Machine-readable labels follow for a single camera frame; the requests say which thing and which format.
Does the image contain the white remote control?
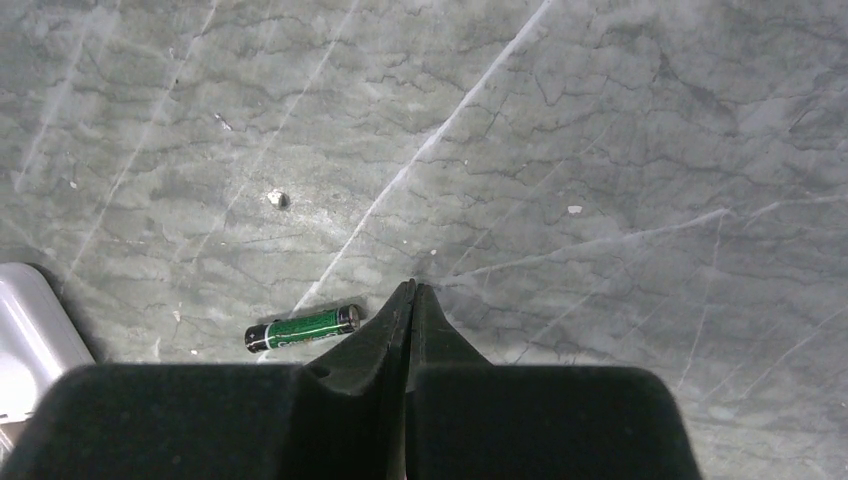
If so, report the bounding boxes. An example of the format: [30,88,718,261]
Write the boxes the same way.
[1,263,95,424]

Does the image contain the black green battery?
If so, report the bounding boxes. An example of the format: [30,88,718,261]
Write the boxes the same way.
[244,304,362,353]

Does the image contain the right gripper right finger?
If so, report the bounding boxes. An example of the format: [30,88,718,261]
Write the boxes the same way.
[406,284,701,479]

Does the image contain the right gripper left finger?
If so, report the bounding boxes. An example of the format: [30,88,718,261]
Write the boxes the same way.
[1,280,416,479]

